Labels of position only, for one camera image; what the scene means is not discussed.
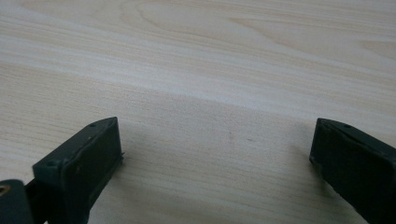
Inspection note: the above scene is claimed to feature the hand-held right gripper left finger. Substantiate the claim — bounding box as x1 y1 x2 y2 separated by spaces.
25 116 125 224

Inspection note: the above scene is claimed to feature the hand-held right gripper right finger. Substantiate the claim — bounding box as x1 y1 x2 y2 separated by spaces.
308 117 396 224

